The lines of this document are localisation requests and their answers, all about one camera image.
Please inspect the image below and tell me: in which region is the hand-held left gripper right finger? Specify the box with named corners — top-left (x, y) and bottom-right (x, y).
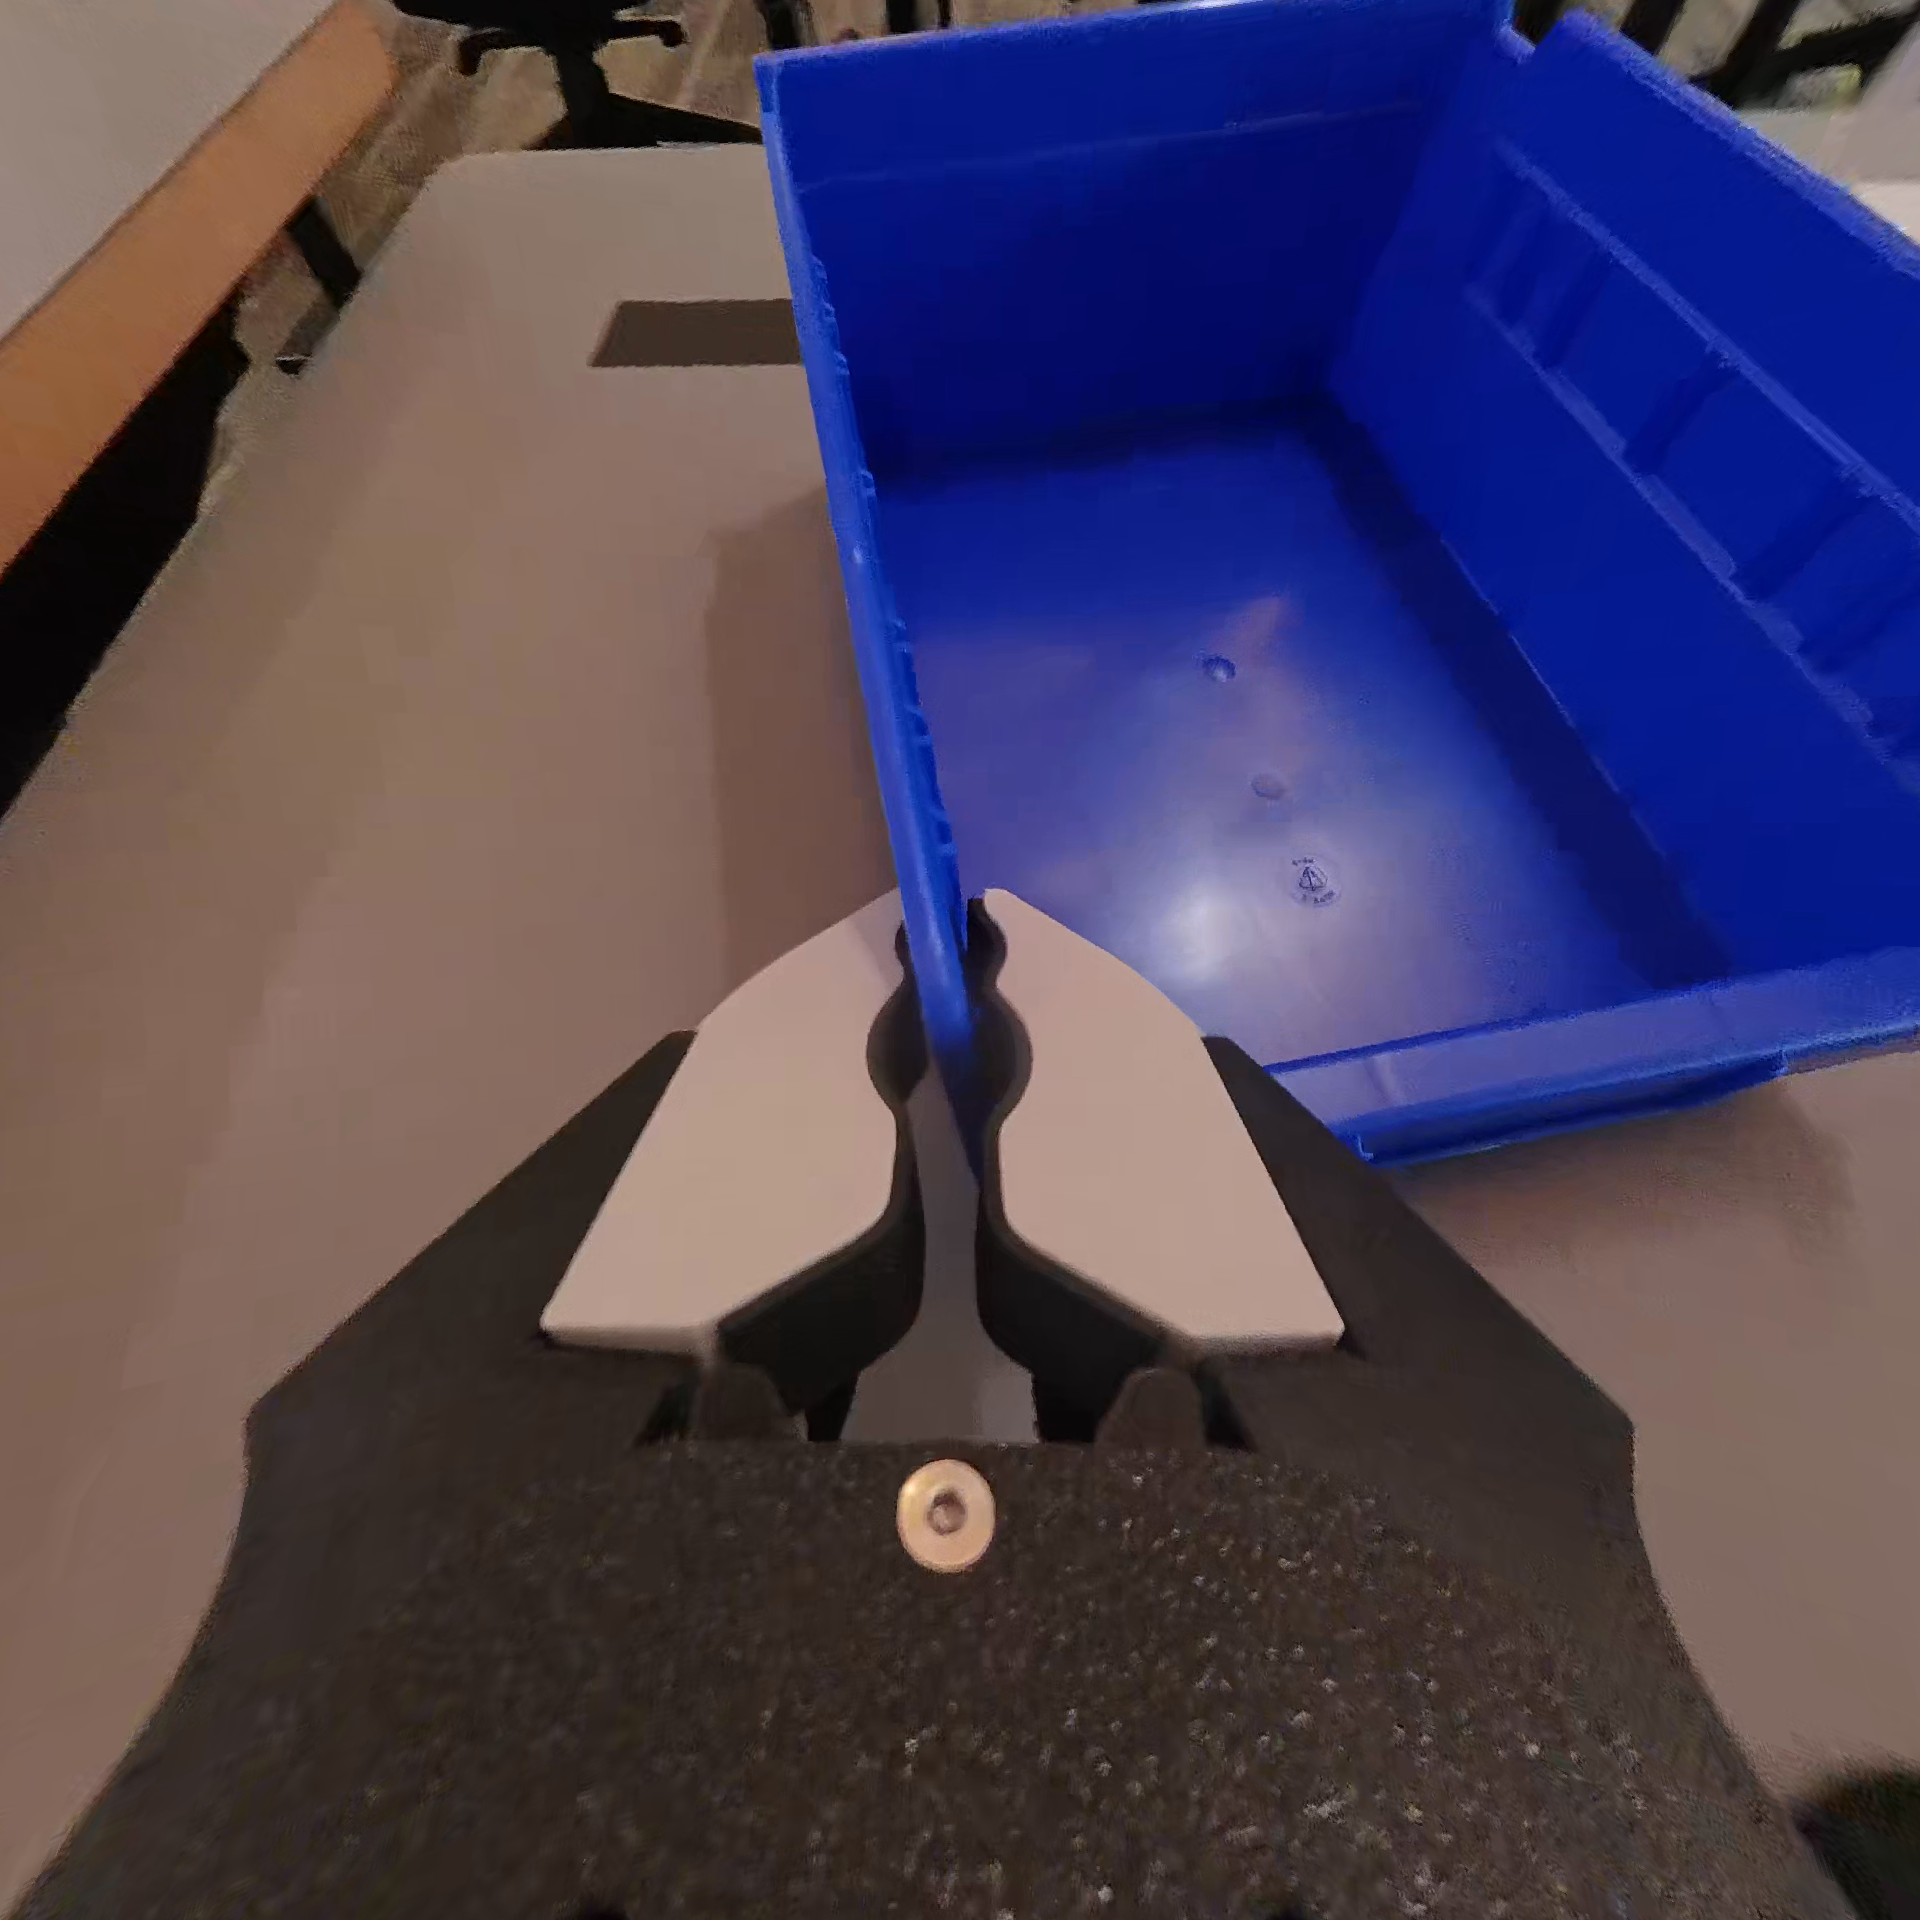
top-left (966, 890), bottom-right (1345, 1444)

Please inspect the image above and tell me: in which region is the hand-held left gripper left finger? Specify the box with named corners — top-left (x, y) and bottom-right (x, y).
top-left (540, 892), bottom-right (923, 1442)

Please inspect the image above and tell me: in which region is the blue plastic bin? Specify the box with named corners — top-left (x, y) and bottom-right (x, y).
top-left (749, 0), bottom-right (1920, 1172)

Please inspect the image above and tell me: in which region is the black tape patch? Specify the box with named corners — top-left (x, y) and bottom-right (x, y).
top-left (590, 296), bottom-right (798, 371)

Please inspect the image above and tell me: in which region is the black office chair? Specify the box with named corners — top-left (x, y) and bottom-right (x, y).
top-left (397, 0), bottom-right (758, 154)

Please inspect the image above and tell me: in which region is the grey wood-edged desk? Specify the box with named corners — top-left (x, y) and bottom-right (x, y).
top-left (0, 0), bottom-right (400, 578)

